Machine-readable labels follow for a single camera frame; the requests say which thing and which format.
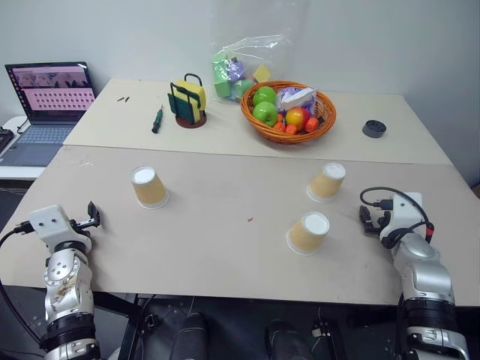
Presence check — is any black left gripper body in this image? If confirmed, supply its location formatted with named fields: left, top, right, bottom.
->
left=69, top=217, right=95, bottom=236

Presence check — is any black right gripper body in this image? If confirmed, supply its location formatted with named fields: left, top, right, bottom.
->
left=376, top=210, right=392, bottom=236

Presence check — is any brown paper cup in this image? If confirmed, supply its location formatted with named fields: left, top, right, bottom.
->
left=306, top=162, right=347, bottom=204
left=130, top=165, right=170, bottom=209
left=286, top=211, right=331, bottom=257

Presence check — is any black round ribbed cap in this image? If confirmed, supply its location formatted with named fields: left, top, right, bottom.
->
left=361, top=119, right=387, bottom=140

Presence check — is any orange wicker basket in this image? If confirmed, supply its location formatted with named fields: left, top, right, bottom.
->
left=239, top=80, right=338, bottom=145

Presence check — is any grey open laptop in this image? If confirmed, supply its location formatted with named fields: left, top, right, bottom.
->
left=0, top=61, right=98, bottom=168

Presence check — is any black device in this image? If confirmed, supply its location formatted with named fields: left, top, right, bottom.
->
left=0, top=126, right=14, bottom=155

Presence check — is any red yellow toy apple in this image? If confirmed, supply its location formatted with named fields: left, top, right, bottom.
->
left=285, top=106, right=311, bottom=128

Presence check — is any white purple crumpled packet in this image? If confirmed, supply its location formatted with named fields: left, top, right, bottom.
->
left=276, top=86, right=318, bottom=115

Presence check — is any green scouring pad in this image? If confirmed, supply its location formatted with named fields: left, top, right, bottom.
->
left=166, top=92, right=193, bottom=116

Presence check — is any green toy apple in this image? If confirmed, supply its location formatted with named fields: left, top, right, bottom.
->
left=252, top=85, right=278, bottom=107
left=251, top=100, right=279, bottom=127

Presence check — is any yellow sponge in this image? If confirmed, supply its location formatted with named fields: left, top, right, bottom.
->
left=175, top=78, right=208, bottom=124

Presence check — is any yellow foam block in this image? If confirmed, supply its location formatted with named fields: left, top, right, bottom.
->
left=253, top=64, right=272, bottom=83

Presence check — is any green foam block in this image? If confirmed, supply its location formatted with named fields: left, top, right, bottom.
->
left=213, top=81, right=233, bottom=100
left=211, top=52, right=232, bottom=84

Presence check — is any clear plastic bag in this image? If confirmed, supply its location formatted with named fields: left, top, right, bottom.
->
left=209, top=34, right=294, bottom=102

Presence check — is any purple foam block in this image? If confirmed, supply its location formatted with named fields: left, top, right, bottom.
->
left=226, top=56, right=248, bottom=84

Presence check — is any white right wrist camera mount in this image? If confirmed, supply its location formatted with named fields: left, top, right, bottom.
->
left=378, top=192, right=425, bottom=243

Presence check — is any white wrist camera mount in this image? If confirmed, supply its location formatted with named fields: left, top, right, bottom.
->
left=378, top=192, right=425, bottom=243
left=28, top=205, right=92, bottom=249

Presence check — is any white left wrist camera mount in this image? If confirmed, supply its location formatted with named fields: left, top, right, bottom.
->
left=28, top=205, right=92, bottom=249

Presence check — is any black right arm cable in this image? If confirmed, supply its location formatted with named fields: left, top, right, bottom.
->
left=359, top=186, right=436, bottom=249

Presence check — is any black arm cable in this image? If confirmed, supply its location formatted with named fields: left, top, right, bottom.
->
left=0, top=220, right=43, bottom=354
left=359, top=186, right=436, bottom=249

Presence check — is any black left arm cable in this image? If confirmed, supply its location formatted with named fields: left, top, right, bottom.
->
left=0, top=220, right=43, bottom=354

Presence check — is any green handled screwdriver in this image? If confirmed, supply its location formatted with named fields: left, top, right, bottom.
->
left=151, top=104, right=165, bottom=134

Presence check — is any black table frame leg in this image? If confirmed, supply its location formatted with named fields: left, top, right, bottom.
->
left=117, top=293, right=152, bottom=360

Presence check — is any black wire sponge rack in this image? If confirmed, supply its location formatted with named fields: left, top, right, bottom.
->
left=169, top=73, right=209, bottom=130

